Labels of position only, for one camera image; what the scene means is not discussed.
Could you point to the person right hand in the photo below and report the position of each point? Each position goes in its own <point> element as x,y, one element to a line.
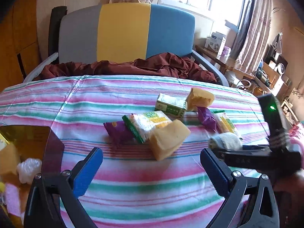
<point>292,184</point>

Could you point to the maroon blanket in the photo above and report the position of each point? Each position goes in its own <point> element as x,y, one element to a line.
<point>164,65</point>

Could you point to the pink hair roller pack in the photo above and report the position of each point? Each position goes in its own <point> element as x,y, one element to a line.
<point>13,202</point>

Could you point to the white sock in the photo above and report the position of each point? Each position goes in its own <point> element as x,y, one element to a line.
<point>225,141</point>

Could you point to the wooden wardrobe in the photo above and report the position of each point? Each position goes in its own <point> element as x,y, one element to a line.
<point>19,41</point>

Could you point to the gold metal tin box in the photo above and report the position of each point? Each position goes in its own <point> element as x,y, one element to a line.
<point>33,142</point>

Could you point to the grey yellow blue headboard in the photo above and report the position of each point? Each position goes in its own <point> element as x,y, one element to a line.
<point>123,32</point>

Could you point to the yellow sponge block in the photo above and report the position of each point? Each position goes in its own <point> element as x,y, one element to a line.
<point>165,141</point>
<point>9,160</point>
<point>199,98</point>

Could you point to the purple snack packet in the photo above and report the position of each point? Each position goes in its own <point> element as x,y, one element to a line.
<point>118,132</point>
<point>207,119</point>

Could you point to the pink curtain right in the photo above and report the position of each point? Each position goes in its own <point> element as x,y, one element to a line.
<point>251,40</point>

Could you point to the green medicine box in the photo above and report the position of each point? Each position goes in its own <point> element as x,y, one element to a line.
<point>172,106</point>

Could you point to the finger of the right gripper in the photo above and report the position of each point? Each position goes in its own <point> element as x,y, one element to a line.
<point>255,147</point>
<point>219,153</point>

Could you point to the white plastic bag ball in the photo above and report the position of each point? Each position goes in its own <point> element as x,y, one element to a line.
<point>28,169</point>

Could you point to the white appliance box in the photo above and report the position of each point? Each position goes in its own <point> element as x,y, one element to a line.
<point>215,43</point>

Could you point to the wooden side desk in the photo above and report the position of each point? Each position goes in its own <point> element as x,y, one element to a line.
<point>228,64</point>

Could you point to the striped bed sheet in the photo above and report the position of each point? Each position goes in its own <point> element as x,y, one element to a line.
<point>131,188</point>

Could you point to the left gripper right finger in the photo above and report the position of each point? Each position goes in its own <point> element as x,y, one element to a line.
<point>249,202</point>

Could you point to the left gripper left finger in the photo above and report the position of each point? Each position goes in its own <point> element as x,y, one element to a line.
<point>42,209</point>

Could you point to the green Weidan snack pack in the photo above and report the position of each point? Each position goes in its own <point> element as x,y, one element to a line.
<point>141,125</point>

